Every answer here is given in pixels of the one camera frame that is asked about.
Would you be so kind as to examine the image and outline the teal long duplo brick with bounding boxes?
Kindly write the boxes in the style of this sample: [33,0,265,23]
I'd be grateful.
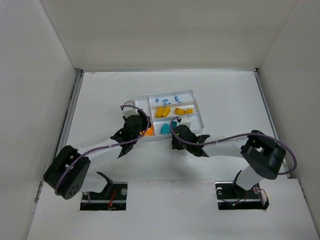
[171,121,177,128]

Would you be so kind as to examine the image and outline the orange half-round lego piece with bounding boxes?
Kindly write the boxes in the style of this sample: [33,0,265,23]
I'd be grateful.
[139,125,155,137]

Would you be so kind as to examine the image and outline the teal rounded duplo block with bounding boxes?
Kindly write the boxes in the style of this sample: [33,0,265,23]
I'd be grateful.
[160,123,171,135]

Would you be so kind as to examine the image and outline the yellow long duplo brick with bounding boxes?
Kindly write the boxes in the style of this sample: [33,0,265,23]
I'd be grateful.
[174,107,187,116]

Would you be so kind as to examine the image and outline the yellow small duplo brick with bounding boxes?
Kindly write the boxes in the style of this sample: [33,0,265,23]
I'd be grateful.
[186,108,193,114]

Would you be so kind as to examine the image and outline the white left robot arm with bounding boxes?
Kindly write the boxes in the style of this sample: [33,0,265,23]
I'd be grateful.
[43,113,151,200]

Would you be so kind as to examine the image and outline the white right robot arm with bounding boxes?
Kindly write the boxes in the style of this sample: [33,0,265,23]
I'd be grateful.
[171,124,287,191]

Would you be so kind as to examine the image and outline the white divided plastic tray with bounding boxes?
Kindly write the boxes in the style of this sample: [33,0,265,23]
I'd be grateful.
[133,90,204,140]

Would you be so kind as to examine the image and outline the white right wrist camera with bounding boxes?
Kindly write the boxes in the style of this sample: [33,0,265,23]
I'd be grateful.
[177,116,192,129]

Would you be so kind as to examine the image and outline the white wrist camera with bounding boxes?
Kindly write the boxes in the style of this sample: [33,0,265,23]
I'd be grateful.
[177,116,192,129]
[121,100,138,119]

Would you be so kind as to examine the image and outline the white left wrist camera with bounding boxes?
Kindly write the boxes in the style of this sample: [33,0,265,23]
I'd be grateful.
[121,100,138,119]

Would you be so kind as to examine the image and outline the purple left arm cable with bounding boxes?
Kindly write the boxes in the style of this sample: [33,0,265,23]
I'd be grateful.
[54,104,151,196]

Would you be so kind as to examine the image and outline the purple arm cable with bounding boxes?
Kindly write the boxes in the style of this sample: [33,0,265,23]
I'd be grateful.
[54,104,151,196]
[169,117,297,208]

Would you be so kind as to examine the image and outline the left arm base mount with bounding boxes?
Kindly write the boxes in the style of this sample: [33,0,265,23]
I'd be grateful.
[79,171,128,211]

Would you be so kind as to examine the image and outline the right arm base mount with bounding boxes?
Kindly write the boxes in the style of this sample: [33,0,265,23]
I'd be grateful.
[215,171,270,211]

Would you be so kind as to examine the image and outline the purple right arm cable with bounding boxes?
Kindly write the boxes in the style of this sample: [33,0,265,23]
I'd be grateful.
[169,117,297,208]

